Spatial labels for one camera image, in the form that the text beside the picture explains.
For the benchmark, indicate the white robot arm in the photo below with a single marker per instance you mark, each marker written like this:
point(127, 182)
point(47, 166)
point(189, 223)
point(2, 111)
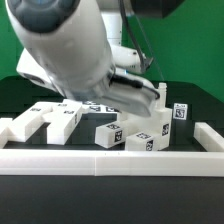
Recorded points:
point(67, 42)

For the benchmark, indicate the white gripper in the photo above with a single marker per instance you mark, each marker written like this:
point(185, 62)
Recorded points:
point(127, 93)

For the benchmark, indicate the white chair seat part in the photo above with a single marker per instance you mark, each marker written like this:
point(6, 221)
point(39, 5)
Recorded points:
point(159, 122)

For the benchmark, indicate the white tagged flat board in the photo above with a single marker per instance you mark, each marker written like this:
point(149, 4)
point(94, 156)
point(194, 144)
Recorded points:
point(87, 107)

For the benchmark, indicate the white fence frame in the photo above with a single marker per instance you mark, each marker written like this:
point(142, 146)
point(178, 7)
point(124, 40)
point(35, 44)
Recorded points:
point(105, 163)

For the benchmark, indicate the white short tagged block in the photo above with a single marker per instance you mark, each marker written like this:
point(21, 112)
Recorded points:
point(114, 133)

